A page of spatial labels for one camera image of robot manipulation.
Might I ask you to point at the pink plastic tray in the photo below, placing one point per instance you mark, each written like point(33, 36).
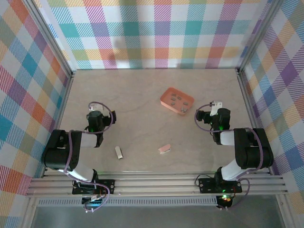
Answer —
point(166, 97)

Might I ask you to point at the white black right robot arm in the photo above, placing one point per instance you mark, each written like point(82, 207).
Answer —
point(251, 152)

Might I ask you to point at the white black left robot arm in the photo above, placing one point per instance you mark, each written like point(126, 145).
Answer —
point(57, 152)

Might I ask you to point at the small silver rectangular object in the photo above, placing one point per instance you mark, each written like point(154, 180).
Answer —
point(119, 153)

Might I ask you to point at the black controller box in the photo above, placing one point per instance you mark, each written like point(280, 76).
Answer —
point(225, 200)
point(91, 202)

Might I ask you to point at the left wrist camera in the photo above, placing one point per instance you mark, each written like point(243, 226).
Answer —
point(96, 108)

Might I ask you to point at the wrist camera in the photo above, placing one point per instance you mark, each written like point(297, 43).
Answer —
point(216, 105)
point(96, 108)

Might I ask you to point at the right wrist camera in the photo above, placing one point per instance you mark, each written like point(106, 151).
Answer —
point(216, 105)

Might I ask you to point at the aluminium table side rail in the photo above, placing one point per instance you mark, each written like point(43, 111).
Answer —
point(249, 107)
point(59, 118)

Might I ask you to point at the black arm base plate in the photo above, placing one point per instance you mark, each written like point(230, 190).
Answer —
point(109, 186)
point(206, 186)

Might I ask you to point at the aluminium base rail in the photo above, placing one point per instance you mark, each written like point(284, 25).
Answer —
point(154, 185)

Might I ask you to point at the aluminium frame post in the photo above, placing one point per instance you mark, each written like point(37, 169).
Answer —
point(257, 35)
point(50, 35)

